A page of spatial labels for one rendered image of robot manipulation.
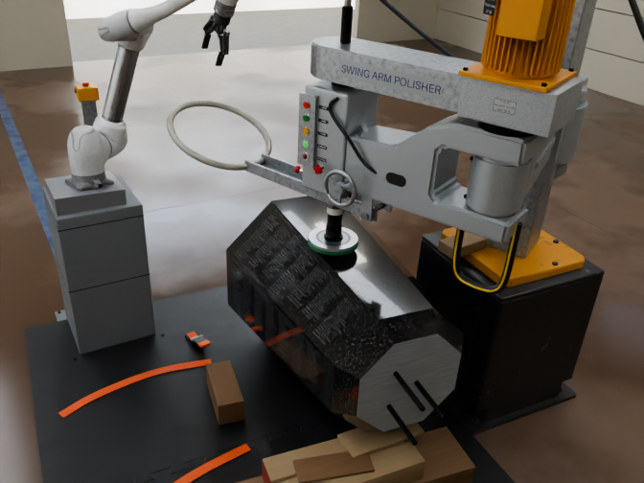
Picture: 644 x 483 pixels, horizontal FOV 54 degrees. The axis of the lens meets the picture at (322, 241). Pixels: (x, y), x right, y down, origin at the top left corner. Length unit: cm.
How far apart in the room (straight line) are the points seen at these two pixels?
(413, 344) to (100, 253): 164
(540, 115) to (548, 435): 173
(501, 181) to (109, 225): 189
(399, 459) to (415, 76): 147
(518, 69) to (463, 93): 19
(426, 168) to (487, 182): 22
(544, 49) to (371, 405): 138
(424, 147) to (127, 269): 175
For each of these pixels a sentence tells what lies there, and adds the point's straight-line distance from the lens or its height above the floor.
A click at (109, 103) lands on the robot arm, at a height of 122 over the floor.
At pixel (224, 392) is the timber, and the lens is 303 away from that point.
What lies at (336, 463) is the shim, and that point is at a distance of 261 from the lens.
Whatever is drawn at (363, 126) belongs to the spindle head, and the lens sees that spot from 245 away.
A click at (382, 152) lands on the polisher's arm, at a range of 231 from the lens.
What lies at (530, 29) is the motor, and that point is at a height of 187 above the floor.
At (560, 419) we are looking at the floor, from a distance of 337.
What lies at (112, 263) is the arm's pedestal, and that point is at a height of 51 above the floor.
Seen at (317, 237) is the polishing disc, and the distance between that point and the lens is 271.
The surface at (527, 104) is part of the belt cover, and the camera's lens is 201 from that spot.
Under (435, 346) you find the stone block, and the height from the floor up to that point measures 71.
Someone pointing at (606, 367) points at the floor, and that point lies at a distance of 380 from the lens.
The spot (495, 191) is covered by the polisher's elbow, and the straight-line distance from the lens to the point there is 217.
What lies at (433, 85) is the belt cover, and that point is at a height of 164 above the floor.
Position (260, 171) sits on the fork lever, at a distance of 278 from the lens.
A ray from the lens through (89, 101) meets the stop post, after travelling 417.
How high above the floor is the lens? 218
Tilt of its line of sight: 29 degrees down
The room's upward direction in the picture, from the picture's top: 3 degrees clockwise
